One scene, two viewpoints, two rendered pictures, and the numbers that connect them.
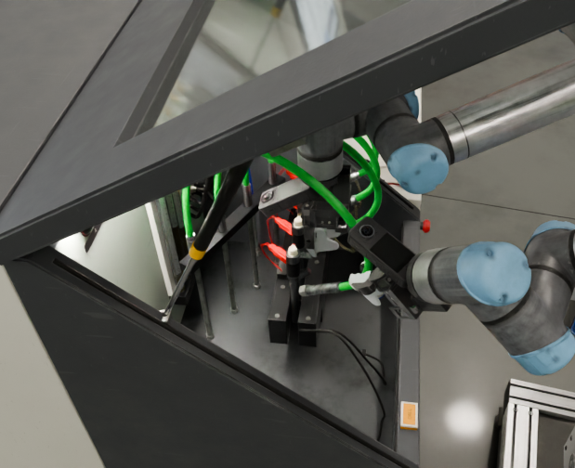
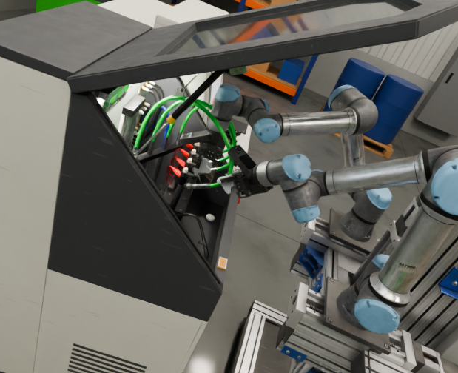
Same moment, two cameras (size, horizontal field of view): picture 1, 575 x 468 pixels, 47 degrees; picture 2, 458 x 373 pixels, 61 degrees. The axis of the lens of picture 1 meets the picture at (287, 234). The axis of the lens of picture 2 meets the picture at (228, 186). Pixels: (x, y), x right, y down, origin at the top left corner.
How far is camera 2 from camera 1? 0.44 m
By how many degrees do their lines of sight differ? 18
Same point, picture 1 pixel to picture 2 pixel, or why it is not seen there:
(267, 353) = not seen: hidden behind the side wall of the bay
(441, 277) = (272, 166)
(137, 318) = (123, 149)
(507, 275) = (302, 167)
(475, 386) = (233, 306)
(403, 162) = (263, 123)
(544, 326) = (310, 197)
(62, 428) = (39, 217)
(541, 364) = (305, 215)
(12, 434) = (4, 215)
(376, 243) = (241, 155)
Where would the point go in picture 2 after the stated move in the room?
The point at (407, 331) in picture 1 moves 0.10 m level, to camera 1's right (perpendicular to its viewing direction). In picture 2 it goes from (226, 231) to (249, 236)
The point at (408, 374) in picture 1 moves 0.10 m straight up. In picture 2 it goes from (224, 248) to (233, 228)
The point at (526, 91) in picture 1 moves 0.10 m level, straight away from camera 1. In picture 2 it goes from (317, 115) to (321, 107)
